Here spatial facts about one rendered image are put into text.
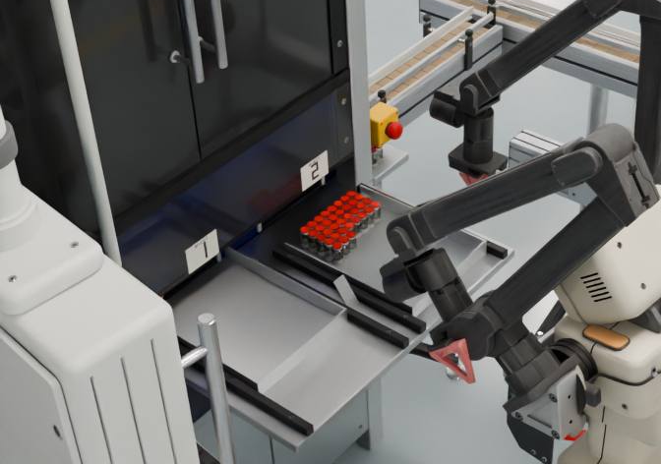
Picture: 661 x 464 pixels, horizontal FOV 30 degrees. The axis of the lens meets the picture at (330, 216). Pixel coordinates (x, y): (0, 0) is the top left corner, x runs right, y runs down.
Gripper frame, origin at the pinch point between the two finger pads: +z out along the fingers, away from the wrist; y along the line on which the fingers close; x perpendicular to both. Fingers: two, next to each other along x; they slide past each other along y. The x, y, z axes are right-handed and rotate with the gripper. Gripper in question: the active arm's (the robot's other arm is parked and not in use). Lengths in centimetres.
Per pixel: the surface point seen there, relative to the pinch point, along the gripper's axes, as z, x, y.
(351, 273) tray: 20.0, 16.7, 19.7
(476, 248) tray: 16.7, -2.5, 1.4
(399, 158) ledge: 20.7, -22.5, 37.3
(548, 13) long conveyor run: 16, -93, 42
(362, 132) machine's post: 5.6, -9.2, 37.1
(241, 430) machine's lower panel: 61, 38, 37
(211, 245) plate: 6, 39, 37
